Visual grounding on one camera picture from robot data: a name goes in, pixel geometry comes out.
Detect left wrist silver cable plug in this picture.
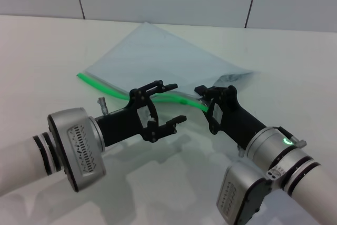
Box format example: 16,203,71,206
96,96,110,116

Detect transparent document bag green zipper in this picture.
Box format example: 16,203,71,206
76,22,262,113

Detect white paper sheets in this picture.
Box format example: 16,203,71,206
86,23,254,97

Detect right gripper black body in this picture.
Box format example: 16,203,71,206
209,86,266,152

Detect silver plug with black cable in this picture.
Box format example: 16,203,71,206
279,126,308,149

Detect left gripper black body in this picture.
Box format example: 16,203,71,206
95,89,159,149

